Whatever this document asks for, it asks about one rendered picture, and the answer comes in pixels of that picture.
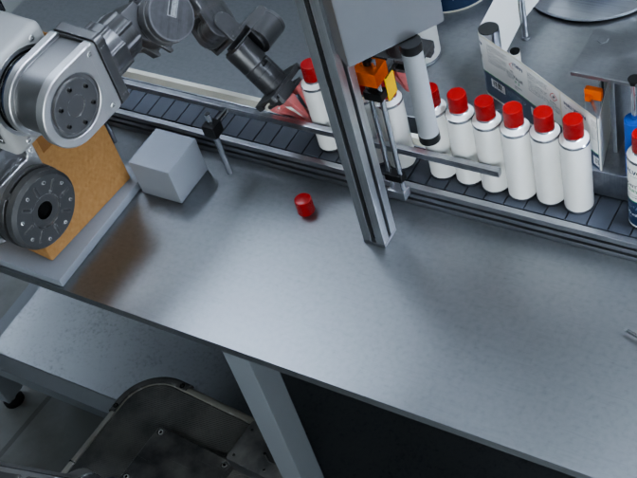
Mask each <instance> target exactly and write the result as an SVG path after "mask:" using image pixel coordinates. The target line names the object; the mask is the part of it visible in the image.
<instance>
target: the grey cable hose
mask: <svg viewBox="0 0 637 478"><path fill-rule="evenodd" d="M398 45H399V50H400V53H401V56H402V60H403V64H404V68H405V73H406V77H407V82H408V87H409V94H410V99H411V103H412V108H413V112H414V116H415V121H416V125H417V130H418V138H419V141H420V143H421V144H422V145H424V146H433V145H435V144H437V143H438V142H439V141H440V139H441V135H440V130H439V127H438V124H437V119H436V114H435V109H434V104H433V100H432V96H431V90H430V85H429V80H428V72H427V67H426V62H425V57H424V52H423V44H422V39H421V37H420V36H419V35H418V34H416V35H414V36H412V37H410V38H408V39H407V40H405V41H403V42H401V43H399V44H398Z"/></svg>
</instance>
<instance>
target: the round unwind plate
mask: <svg viewBox="0 0 637 478"><path fill-rule="evenodd" d="M535 8H536V9H538V10H540V11H542V12H544V13H546V14H548V15H551V16H554V17H556V18H560V19H564V20H570V21H580V22H591V21H603V20H609V19H613V18H617V17H621V16H624V15H627V14H630V13H633V12H634V11H636V10H637V0H539V1H538V2H537V3H536V5H535Z"/></svg>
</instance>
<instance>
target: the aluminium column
mask: <svg viewBox="0 0 637 478"><path fill-rule="evenodd" d="M294 1H295V4H296V7H297V11H298V14H299V17H300V23H301V26H302V30H303V33H304V36H305V40H306V43H307V46H308V49H309V53H310V56H311V59H312V63H313V66H314V69H315V72H316V76H317V79H318V85H319V88H320V92H321V95H322V98H323V101H324V105H325V108H326V112H327V115H328V118H329V121H330V124H331V128H332V131H333V135H334V138H335V142H336V145H337V150H338V153H339V157H340V160H341V164H342V167H343V170H344V174H345V176H346V180H347V183H348V187H349V190H350V194H351V197H352V199H353V203H354V206H355V212H356V216H357V219H358V223H359V226H360V228H361V232H362V235H363V239H364V242H366V243H369V244H373V245H376V246H380V247H382V248H385V247H386V246H387V245H388V243H389V242H390V240H391V239H392V237H393V235H394V234H395V232H396V227H395V224H394V221H393V217H392V213H391V206H390V202H389V198H388V195H387V191H386V188H385V184H384V180H383V176H382V173H381V169H380V165H379V161H378V157H377V154H376V150H375V147H374V143H373V136H372V132H371V128H370V124H369V122H368V118H367V114H366V110H365V106H364V102H363V99H362V95H361V91H360V88H359V84H358V80H357V76H356V73H355V66H354V65H353V66H351V67H349V66H347V65H346V64H345V63H344V62H343V61H342V60H341V58H340V57H339V56H338V55H337V53H336V50H335V46H334V42H333V38H332V35H331V31H330V28H329V25H328V21H327V17H326V13H325V10H324V6H323V3H322V0H294Z"/></svg>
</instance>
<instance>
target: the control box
mask: <svg viewBox="0 0 637 478"><path fill-rule="evenodd" d="M322 3H323V6H324V10H325V13H326V17H327V21H328V25H329V28H330V31H331V35H332V38H333V42H334V46H335V50H336V53H337V55H338V56H339V57H340V58H341V60H342V61H343V62H344V63H345V64H346V65H347V66H349V67H351V66H353V65H355V64H358V63H360V62H362V61H364V60H366V59H369V58H371V57H372V56H374V55H376V54H378V53H380V52H382V51H384V50H386V49H388V48H390V47H392V46H395V45H397V44H399V43H401V42H403V41H405V40H407V39H408V38H410V37H412V36H414V35H416V34H418V33H420V32H422V31H424V30H426V29H428V28H432V27H434V26H436V25H438V24H440V23H442V22H443V21H444V14H443V9H442V3H441V0H322Z"/></svg>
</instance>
